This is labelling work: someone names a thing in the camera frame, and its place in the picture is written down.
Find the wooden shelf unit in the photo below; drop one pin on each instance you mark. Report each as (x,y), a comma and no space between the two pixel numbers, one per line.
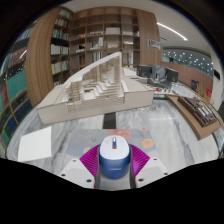
(100,26)

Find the blue and white computer mouse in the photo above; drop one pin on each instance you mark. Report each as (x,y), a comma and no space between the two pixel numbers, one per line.
(114,156)

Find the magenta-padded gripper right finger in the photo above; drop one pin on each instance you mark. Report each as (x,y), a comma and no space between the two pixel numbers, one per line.
(140,161)

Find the white stepped architectural model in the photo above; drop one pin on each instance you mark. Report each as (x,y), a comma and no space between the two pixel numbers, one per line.
(133,96)

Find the long ceiling light strip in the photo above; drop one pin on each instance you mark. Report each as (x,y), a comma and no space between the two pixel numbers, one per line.
(171,30)

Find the brown architectural model on board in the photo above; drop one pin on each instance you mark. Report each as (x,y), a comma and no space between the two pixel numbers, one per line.
(200,115)

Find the poster on wooden wall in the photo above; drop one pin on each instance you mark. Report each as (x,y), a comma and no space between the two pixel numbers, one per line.
(154,44)

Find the red sign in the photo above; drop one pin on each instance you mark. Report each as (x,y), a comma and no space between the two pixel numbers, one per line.
(209,92)

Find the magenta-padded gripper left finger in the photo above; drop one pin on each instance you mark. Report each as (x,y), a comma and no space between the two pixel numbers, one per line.
(90,163)

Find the white paper sheet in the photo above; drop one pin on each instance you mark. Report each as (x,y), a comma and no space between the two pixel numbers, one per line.
(35,145)

